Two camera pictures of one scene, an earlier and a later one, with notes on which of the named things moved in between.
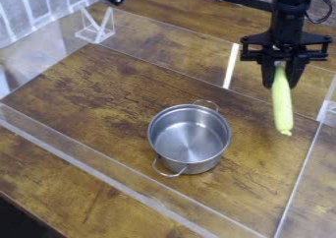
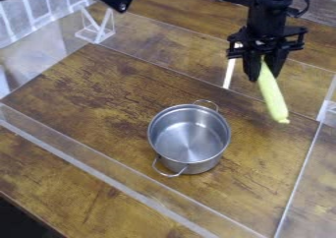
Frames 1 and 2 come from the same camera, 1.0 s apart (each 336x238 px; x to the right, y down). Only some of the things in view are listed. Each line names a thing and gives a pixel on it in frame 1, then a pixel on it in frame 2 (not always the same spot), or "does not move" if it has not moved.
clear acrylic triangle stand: (98, 31) does not move
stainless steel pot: (190, 135) does not move
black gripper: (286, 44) -> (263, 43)
